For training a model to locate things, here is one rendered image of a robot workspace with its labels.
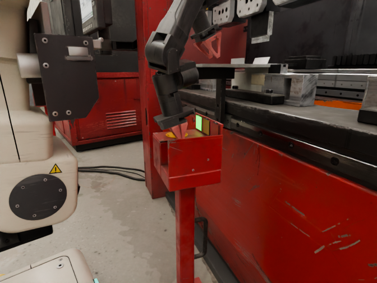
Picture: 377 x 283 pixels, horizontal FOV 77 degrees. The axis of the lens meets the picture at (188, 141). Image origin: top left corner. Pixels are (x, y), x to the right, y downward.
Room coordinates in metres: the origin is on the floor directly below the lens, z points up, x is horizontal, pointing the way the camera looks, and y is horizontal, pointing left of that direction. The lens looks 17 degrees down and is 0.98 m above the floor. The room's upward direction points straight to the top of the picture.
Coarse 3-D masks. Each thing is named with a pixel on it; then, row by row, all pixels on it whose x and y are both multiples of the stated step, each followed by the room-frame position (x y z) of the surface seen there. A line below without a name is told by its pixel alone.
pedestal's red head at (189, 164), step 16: (160, 144) 0.67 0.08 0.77; (176, 144) 0.59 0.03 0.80; (192, 144) 0.60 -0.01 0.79; (208, 144) 0.62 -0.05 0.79; (160, 160) 0.67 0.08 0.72; (176, 160) 0.59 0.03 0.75; (192, 160) 0.60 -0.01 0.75; (208, 160) 0.62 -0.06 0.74; (160, 176) 0.67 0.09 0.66; (176, 176) 0.59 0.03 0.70; (192, 176) 0.60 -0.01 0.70; (208, 176) 0.62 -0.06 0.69
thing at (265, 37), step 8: (256, 16) 0.97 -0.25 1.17; (264, 16) 0.92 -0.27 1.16; (272, 16) 0.91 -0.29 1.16; (256, 24) 0.96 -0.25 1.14; (264, 24) 0.92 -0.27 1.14; (272, 24) 0.91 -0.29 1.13; (256, 32) 0.96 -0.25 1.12; (264, 32) 0.92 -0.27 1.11; (256, 40) 0.97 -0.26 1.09; (264, 40) 0.93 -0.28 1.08
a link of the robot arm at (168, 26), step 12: (180, 0) 0.60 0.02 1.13; (192, 0) 0.60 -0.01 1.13; (204, 0) 0.63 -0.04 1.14; (168, 12) 0.61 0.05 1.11; (180, 12) 0.59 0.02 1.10; (192, 12) 0.61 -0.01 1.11; (168, 24) 0.59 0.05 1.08; (180, 24) 0.58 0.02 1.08; (192, 24) 0.62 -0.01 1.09; (156, 36) 0.60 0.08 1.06; (168, 36) 0.57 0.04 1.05; (180, 36) 0.59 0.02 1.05; (156, 48) 0.57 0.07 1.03; (168, 48) 0.57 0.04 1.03; (180, 48) 0.59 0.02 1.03; (156, 60) 0.58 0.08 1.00
